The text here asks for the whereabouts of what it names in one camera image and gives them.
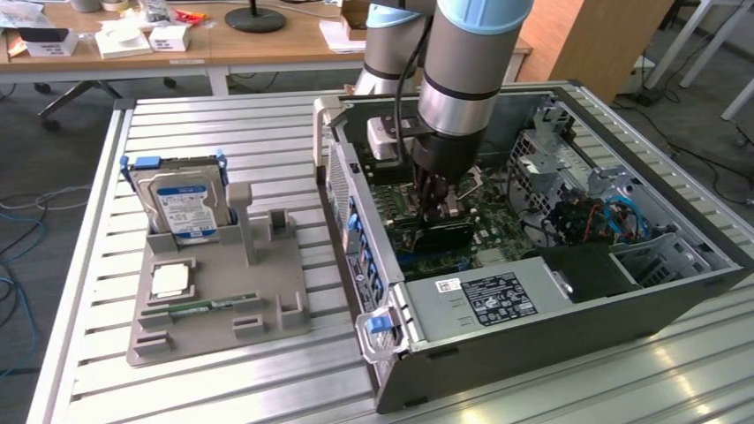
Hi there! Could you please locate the green motherboard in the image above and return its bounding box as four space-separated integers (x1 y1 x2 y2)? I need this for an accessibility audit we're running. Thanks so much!
366 152 535 274

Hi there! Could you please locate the brown cardboard box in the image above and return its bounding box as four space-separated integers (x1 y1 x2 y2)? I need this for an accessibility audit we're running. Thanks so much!
340 0 370 42

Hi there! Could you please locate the silver disk bay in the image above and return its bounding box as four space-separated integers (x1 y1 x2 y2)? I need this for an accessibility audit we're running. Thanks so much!
608 232 712 289

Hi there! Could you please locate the hard disk with blue caddy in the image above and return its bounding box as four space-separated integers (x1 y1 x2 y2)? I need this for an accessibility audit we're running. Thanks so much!
118 148 236 246

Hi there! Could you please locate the grey power supply unit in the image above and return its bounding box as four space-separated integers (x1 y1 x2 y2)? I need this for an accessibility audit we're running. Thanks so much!
402 257 573 344

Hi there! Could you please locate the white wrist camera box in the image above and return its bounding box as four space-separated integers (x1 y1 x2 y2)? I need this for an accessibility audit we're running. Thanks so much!
365 117 422 162

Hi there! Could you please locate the white table frame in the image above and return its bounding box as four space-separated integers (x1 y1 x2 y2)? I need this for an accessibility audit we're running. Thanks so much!
643 0 754 121

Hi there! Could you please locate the wooden desk with white frame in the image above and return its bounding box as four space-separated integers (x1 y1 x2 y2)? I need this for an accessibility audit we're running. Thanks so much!
0 0 535 96

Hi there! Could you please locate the black low-profile graphics card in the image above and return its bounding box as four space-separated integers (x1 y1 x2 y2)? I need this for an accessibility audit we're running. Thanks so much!
398 218 476 254

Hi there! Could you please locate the wooden cabinet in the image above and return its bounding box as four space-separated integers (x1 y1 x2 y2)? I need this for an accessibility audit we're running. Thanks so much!
509 0 676 103

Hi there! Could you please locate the white box with round roll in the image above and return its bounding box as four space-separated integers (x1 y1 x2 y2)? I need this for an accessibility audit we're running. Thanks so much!
93 22 154 60

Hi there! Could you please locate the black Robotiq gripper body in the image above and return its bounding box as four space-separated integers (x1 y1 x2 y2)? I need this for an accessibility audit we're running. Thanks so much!
408 132 487 185

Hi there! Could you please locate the silver CPU chip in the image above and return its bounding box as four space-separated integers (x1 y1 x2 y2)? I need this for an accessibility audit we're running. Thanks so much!
149 263 194 298

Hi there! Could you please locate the white floor cable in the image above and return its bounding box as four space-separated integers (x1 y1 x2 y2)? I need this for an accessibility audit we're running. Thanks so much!
0 184 90 211

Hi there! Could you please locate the black plastic air shroud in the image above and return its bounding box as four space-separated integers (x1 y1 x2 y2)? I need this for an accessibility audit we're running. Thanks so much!
536 244 644 305

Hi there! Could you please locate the black office chair base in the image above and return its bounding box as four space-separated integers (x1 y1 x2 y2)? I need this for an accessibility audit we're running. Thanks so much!
34 79 178 130

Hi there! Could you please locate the red wire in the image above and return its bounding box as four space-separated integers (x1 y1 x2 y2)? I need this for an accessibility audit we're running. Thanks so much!
580 201 608 243

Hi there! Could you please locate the white paper stack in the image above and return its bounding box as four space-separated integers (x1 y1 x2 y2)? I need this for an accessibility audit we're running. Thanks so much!
318 19 366 55

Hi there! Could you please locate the black round lamp base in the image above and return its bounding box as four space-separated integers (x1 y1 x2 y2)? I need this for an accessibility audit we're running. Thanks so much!
224 0 288 34

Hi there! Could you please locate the dark grey open PC case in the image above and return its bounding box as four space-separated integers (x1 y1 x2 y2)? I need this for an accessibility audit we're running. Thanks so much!
310 79 744 415

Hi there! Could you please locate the small white labelled box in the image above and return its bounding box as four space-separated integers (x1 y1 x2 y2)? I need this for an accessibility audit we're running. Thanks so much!
146 25 190 54

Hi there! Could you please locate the grey plastic parts rack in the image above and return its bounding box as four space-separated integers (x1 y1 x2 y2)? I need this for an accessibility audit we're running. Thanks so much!
125 183 313 368

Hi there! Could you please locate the white box with black lid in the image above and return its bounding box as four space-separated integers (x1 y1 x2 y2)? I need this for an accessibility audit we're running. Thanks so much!
15 26 80 58

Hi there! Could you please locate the black camera cable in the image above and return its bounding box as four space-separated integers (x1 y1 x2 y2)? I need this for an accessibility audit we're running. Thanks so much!
392 17 437 165

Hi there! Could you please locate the green RAM stick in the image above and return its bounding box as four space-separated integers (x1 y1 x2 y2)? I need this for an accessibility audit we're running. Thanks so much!
138 291 260 318

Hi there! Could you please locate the perforated silver drive cage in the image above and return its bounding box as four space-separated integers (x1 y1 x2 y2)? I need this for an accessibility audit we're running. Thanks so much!
505 127 596 213

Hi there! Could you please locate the CPU socket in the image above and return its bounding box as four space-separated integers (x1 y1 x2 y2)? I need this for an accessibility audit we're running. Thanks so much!
397 181 424 218

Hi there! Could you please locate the blue floor cable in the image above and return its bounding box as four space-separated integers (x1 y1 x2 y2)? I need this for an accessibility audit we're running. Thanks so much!
0 211 46 377

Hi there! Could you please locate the blue SATA wire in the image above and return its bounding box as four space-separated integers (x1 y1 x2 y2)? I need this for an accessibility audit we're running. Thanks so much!
603 195 653 243

